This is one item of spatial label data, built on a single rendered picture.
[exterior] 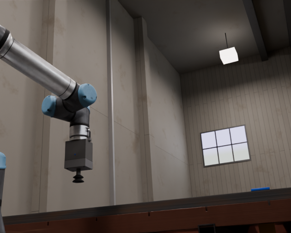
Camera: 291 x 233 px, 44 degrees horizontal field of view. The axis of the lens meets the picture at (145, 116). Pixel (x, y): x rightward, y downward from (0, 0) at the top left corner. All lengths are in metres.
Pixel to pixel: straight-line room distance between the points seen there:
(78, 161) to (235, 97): 10.87
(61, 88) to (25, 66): 0.13
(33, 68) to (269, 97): 10.95
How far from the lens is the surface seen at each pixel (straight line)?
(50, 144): 5.17
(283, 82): 12.00
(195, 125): 12.09
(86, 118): 1.39
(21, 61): 1.16
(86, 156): 1.34
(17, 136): 5.08
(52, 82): 1.19
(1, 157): 0.99
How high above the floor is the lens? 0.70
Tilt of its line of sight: 21 degrees up
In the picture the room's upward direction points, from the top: 3 degrees counter-clockwise
